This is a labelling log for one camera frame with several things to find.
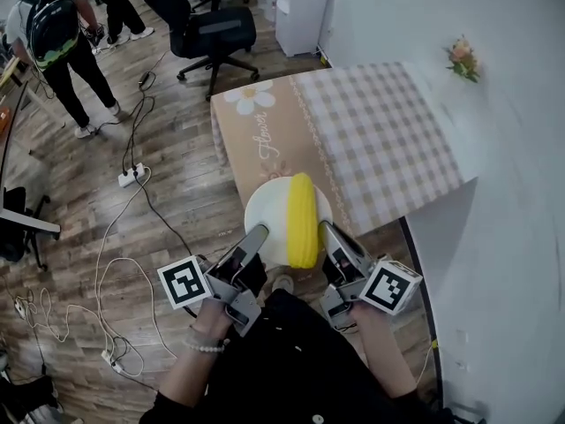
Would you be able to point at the white plate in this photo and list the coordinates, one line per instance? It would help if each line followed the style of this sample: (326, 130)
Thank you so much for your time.
(269, 210)

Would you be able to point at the yellow corn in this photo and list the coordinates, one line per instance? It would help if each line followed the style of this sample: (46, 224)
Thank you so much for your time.
(302, 219)

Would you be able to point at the person's black clothing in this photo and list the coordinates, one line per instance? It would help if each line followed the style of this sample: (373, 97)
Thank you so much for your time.
(287, 369)

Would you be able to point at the white curved board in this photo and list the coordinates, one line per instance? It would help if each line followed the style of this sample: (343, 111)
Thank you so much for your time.
(499, 281)

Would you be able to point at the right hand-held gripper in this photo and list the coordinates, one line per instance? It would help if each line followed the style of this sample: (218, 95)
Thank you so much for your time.
(388, 287)

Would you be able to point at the person's shoe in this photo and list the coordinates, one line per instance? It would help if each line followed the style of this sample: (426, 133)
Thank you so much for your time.
(283, 283)

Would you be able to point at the black backpack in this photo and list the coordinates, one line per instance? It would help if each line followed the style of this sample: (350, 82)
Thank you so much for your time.
(53, 29)

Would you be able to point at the person's right forearm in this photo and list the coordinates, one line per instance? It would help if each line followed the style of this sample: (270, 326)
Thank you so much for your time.
(381, 351)

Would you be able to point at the flower bouquet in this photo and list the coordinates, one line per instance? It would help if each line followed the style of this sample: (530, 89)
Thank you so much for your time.
(462, 60)

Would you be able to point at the grey desk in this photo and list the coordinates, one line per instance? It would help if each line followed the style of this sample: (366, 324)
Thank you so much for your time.
(17, 183)

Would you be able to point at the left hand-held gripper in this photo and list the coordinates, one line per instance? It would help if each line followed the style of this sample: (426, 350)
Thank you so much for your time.
(183, 283)

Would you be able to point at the white water dispenser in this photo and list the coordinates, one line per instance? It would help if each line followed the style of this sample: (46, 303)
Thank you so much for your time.
(304, 11)

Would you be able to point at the person's left hand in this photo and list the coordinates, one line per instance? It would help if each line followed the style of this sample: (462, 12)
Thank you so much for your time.
(212, 320)

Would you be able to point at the white power strip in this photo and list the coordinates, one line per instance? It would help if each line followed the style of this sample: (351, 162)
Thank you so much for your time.
(112, 361)
(131, 175)

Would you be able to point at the person's left forearm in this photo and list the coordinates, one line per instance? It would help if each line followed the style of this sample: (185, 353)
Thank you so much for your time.
(194, 371)

